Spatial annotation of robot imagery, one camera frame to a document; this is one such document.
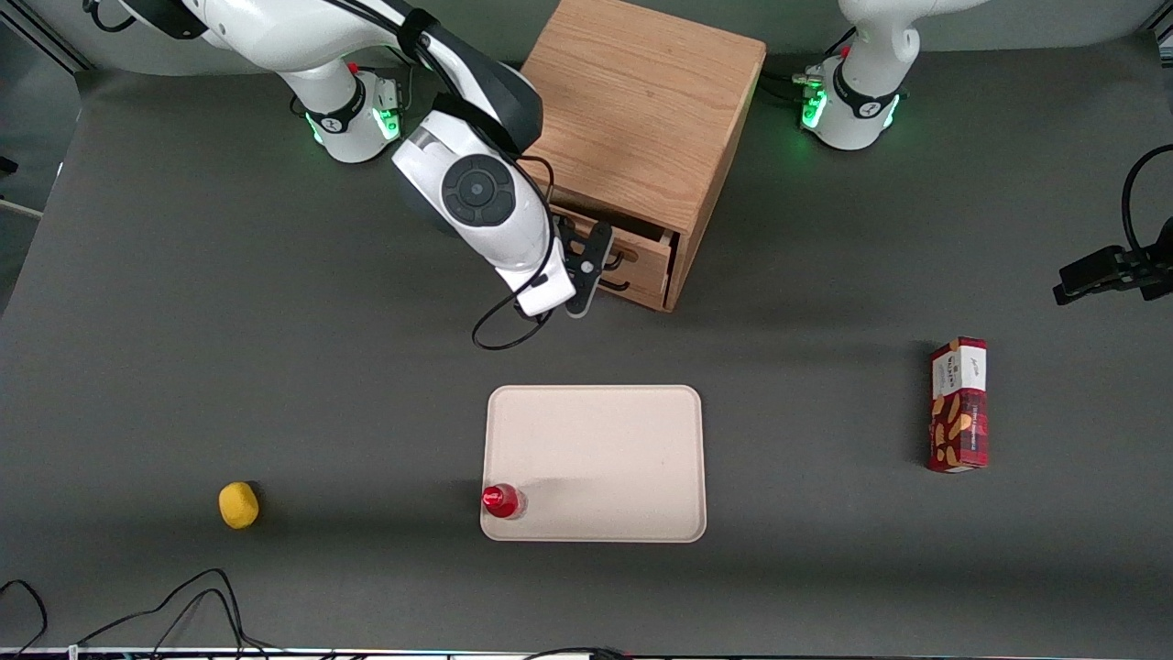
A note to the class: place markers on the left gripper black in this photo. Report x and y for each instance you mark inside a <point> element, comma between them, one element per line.
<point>1102,271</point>

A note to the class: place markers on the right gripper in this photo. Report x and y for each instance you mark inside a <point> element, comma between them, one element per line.
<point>616,260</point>

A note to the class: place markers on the wooden drawer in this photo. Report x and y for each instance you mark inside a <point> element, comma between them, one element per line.
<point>646,247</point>
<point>646,284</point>

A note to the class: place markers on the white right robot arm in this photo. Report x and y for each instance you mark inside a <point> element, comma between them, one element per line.
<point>321,37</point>

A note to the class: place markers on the wooden drawer cabinet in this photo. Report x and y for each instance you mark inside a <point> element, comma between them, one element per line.
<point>641,101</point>

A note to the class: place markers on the red plaid biscuit box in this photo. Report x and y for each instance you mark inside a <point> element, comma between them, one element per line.
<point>958,412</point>

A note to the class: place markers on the white rectangular tray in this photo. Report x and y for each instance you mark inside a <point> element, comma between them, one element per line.
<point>596,449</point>

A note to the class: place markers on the red soda bottle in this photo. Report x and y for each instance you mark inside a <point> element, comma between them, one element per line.
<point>502,500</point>

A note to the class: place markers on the yellow lemon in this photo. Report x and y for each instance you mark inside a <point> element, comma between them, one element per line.
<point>238,506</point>

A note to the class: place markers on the aluminium frame profile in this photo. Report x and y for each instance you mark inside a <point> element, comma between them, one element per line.
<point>46,41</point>
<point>1164,35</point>

